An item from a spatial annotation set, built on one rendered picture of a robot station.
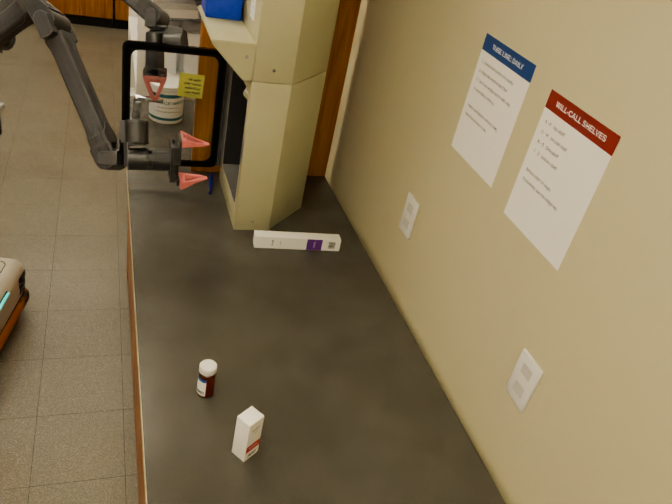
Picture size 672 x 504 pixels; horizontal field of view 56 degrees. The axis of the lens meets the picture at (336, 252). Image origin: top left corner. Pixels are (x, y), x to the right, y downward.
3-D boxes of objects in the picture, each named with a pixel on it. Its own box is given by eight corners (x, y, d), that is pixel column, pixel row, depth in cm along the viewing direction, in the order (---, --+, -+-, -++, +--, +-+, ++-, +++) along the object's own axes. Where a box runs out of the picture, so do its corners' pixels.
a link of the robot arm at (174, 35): (158, 15, 203) (145, 7, 194) (192, 16, 200) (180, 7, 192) (156, 54, 203) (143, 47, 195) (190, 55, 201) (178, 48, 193)
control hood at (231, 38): (233, 42, 195) (236, 9, 189) (252, 82, 170) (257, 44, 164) (194, 38, 191) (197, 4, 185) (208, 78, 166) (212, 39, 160)
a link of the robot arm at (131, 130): (114, 166, 171) (96, 164, 162) (113, 123, 170) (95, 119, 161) (156, 166, 169) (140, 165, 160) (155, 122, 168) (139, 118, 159)
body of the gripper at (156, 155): (178, 147, 162) (148, 146, 160) (177, 183, 168) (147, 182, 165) (176, 137, 168) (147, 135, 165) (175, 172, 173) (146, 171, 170)
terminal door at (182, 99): (216, 167, 216) (228, 50, 194) (120, 164, 205) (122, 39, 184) (215, 166, 216) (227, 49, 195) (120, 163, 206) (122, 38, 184)
